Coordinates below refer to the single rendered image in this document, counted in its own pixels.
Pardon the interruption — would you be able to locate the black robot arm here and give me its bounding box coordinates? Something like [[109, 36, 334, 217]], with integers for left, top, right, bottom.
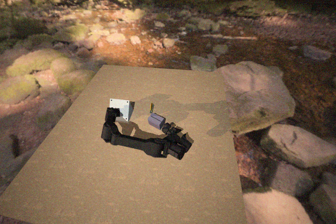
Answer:
[[101, 107, 185, 160]]

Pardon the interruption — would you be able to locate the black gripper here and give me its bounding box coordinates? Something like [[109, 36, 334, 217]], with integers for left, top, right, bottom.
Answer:
[[162, 123, 192, 153]]

